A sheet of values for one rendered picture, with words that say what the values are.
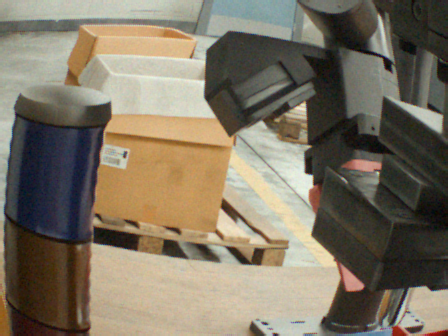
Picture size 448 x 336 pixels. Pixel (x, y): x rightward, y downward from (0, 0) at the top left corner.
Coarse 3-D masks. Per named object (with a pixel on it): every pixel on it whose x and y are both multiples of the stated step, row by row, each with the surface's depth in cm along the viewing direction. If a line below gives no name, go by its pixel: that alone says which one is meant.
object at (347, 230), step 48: (384, 96) 59; (384, 144) 59; (432, 144) 52; (336, 192) 57; (384, 192) 55; (432, 192) 52; (336, 240) 56; (384, 240) 50; (432, 240) 51; (384, 288) 50; (432, 288) 54
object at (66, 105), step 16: (32, 96) 32; (48, 96) 32; (64, 96) 32; (80, 96) 33; (96, 96) 33; (16, 112) 32; (32, 112) 32; (48, 112) 32; (64, 112) 32; (80, 112) 32; (96, 112) 32
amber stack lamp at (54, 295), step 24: (24, 240) 33; (48, 240) 32; (72, 240) 33; (24, 264) 33; (48, 264) 33; (72, 264) 33; (24, 288) 33; (48, 288) 33; (72, 288) 33; (24, 312) 33; (48, 312) 33; (72, 312) 34
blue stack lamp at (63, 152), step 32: (32, 128) 32; (64, 128) 32; (96, 128) 33; (32, 160) 32; (64, 160) 32; (96, 160) 33; (32, 192) 32; (64, 192) 32; (96, 192) 34; (32, 224) 32; (64, 224) 33
